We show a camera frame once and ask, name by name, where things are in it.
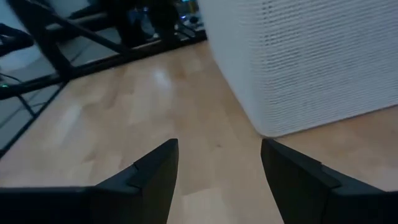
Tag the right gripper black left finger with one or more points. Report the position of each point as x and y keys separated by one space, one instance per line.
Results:
x=149 y=193

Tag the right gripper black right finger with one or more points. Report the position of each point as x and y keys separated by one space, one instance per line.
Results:
x=304 y=193

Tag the white perforated laundry basket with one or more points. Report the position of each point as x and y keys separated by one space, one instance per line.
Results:
x=311 y=62

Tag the black metal frame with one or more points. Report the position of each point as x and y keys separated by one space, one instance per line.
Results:
x=133 y=53

